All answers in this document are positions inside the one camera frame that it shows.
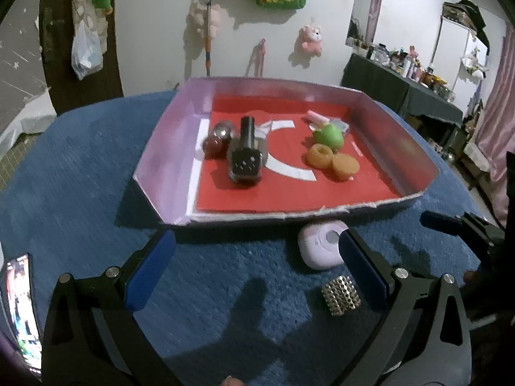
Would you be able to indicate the clear glass cup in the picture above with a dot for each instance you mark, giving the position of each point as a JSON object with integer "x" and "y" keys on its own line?
{"x": 262, "y": 129}

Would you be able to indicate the green pear toy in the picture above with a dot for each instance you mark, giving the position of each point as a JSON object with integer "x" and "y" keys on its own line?
{"x": 329, "y": 135}

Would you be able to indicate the metal perforated grater drum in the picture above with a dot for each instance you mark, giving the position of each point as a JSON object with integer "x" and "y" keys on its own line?
{"x": 341, "y": 295}

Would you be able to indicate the white cabinet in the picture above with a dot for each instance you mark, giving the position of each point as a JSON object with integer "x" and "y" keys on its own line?
{"x": 462, "y": 49}

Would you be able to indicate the orange round cake toy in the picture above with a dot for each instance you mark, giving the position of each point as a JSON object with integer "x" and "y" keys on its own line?
{"x": 344, "y": 166}

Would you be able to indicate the lilac round case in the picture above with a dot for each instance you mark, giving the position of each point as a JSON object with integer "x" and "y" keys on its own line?
{"x": 319, "y": 244}

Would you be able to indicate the light pink plush on wall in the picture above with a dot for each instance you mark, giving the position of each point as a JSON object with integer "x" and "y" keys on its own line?
{"x": 197, "y": 13}

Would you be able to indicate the purple cardboard box tray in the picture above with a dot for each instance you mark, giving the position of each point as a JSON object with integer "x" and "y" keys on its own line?
{"x": 184, "y": 187}

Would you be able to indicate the pink plush toy on wall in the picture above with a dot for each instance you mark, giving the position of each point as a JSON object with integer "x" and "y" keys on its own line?
{"x": 311, "y": 40}

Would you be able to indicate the pink nail polish bottle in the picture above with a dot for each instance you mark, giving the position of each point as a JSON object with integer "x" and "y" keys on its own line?
{"x": 317, "y": 121}

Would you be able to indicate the mop with orange handle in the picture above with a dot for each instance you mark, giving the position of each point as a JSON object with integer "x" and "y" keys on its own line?
{"x": 208, "y": 38}

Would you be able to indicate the dark green covered side table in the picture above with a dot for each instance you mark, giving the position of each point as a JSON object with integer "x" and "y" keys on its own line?
{"x": 402, "y": 95}

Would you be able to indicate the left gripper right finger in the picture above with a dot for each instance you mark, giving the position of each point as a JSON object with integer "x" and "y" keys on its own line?
{"x": 423, "y": 336}

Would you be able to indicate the white plastic bag hanging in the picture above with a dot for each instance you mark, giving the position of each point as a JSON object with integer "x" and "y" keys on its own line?
{"x": 86, "y": 52}

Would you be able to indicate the pink curtain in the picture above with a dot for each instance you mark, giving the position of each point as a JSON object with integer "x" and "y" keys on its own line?
{"x": 495, "y": 137}

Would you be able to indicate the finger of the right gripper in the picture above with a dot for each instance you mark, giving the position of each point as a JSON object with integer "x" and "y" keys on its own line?
{"x": 463, "y": 226}

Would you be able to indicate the smartphone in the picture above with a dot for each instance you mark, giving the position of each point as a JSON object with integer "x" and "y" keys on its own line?
{"x": 20, "y": 312}

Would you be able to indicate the person's left hand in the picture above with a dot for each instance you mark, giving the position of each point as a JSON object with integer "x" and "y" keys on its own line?
{"x": 232, "y": 381}

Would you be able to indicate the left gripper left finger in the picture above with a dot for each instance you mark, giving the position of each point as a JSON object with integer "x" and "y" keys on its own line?
{"x": 91, "y": 336}

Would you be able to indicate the blue table cloth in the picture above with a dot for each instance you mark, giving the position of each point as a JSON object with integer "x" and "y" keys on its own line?
{"x": 234, "y": 300}

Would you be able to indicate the orange donut toy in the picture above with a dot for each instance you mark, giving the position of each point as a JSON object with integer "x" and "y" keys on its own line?
{"x": 319, "y": 156}

